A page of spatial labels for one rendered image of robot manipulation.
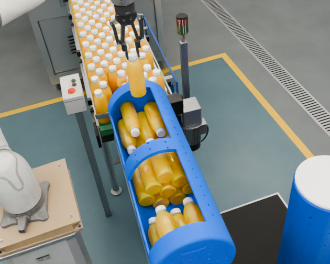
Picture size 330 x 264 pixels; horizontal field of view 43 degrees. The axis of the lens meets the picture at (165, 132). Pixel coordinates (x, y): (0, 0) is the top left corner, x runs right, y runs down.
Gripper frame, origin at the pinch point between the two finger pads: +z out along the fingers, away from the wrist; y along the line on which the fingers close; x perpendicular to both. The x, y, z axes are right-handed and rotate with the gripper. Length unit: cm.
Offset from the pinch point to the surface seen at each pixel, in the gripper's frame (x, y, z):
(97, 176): 35, -29, 104
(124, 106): 6.9, -6.6, 32.5
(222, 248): -76, 9, 31
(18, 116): 167, -88, 145
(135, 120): -4.5, -4.0, 32.8
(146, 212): -44, -10, 46
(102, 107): 25, -16, 44
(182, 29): 51, 35, 26
